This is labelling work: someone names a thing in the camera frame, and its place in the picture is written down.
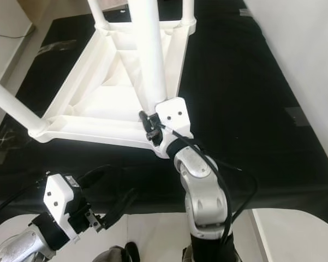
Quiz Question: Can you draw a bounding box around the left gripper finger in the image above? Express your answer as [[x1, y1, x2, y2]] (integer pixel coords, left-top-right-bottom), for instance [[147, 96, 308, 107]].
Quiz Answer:
[[79, 165, 110, 189], [104, 188, 138, 230]]

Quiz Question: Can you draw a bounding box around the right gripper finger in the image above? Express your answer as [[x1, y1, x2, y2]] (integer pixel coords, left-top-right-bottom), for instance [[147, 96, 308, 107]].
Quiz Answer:
[[139, 111, 156, 137]]

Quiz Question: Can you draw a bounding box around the white plastic table top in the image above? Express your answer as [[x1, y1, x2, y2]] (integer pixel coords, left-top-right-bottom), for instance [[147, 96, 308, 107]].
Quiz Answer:
[[28, 19, 197, 159]]

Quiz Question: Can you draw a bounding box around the beige floor mat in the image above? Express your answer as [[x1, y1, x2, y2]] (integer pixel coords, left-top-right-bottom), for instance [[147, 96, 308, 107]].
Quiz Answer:
[[90, 0, 132, 11]]

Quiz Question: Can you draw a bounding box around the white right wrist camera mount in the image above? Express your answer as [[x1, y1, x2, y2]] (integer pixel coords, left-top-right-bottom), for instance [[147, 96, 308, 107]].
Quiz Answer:
[[156, 97, 193, 159]]

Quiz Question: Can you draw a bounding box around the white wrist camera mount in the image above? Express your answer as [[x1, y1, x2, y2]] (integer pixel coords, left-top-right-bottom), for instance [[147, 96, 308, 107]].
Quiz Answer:
[[44, 174, 91, 243], [156, 97, 193, 159]]

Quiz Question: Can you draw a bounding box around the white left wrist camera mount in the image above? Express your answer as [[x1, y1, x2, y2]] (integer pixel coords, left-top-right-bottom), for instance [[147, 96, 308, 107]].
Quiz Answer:
[[44, 174, 91, 243]]

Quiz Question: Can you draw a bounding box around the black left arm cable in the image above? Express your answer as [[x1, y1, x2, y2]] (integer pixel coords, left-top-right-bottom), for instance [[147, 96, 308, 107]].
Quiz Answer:
[[0, 177, 50, 219]]

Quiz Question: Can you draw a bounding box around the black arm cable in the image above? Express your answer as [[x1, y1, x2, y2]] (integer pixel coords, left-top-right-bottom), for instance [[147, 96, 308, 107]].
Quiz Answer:
[[164, 126, 260, 246], [0, 177, 50, 219]]

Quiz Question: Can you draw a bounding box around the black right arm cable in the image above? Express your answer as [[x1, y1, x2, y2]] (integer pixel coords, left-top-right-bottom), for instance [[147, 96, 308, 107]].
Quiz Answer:
[[164, 126, 260, 246]]

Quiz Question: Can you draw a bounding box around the black floor cable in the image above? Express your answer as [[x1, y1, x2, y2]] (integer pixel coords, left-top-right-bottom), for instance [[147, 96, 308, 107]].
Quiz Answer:
[[0, 30, 31, 40]]

